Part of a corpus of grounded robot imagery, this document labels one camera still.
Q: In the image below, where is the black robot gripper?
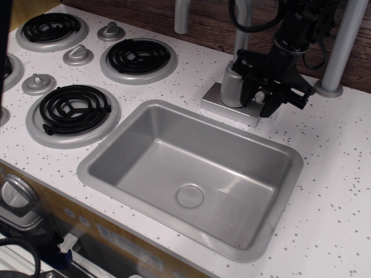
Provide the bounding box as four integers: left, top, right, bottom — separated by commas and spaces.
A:
232, 36, 314, 118

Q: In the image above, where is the silver faucet lever handle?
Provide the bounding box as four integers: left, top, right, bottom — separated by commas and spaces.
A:
254, 90, 265, 104

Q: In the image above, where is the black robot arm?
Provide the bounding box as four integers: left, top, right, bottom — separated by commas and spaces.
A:
228, 1, 338, 118

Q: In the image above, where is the silver toy faucet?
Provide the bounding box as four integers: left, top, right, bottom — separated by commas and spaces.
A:
174, 0, 263, 127

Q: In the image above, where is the silver support pole with base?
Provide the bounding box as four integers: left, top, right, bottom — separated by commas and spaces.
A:
314, 0, 368, 98

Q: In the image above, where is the grey toy sink basin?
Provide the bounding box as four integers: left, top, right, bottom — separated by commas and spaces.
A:
77, 100, 304, 262

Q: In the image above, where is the back right black burner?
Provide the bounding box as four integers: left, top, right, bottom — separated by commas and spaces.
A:
100, 38, 177, 85

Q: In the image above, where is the silver stove knob back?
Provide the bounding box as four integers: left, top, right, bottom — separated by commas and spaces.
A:
97, 21, 125, 42

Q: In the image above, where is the silver stove knob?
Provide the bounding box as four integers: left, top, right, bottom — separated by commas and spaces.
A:
97, 21, 125, 42
21, 74, 56, 96
63, 45, 94, 67

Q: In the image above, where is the front right black burner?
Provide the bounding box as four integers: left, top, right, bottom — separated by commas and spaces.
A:
26, 85, 121, 149

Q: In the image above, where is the silver stove knob middle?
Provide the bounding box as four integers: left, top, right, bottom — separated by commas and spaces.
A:
63, 45, 94, 67

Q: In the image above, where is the back left black burner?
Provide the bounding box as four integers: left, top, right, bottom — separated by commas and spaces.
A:
16, 13, 89, 53

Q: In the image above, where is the silver stove knob front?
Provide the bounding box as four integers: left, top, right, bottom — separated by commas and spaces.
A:
21, 74, 56, 96

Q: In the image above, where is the left edge black burner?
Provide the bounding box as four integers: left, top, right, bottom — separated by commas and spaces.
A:
3, 53, 24, 92

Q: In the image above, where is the blue black clamp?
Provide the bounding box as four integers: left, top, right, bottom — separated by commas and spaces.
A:
46, 232, 73, 269

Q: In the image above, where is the silver oven dial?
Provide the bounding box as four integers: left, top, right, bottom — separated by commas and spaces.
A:
1, 173, 38, 217

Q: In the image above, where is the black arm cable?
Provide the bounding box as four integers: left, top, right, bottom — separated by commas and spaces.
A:
228, 0, 288, 32

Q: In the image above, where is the black cable lower left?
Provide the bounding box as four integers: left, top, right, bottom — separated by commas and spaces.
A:
0, 236, 43, 278

